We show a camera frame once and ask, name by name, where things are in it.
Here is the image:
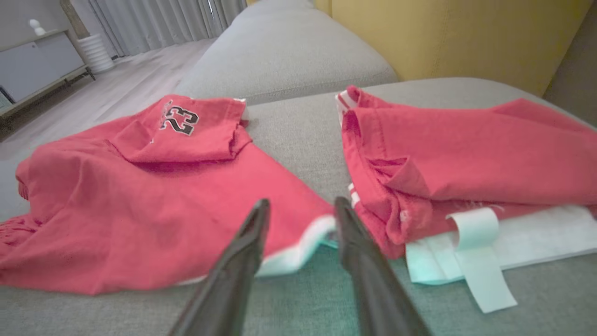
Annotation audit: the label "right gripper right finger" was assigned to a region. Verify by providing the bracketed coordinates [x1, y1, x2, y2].
[334, 197, 432, 336]

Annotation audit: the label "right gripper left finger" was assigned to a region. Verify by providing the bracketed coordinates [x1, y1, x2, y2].
[169, 198, 271, 336]

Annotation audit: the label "red basketball shorts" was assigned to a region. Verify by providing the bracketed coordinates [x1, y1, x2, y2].
[0, 95, 337, 295]

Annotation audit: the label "red basketball jersey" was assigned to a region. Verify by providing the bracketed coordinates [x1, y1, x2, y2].
[336, 85, 597, 314]

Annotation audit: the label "small grey sofa cushion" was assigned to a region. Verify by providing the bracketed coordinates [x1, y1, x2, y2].
[175, 0, 399, 105]

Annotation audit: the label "white ribbed cylinder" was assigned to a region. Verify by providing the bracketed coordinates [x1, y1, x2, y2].
[77, 34, 115, 74]

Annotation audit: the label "yellow sofa cushion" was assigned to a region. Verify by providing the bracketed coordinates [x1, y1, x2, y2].
[315, 0, 593, 96]

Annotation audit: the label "grey curtain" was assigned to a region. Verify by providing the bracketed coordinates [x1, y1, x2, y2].
[89, 0, 248, 56]

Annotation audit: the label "grey low cabinet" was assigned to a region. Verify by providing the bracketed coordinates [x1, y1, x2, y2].
[0, 30, 96, 119]

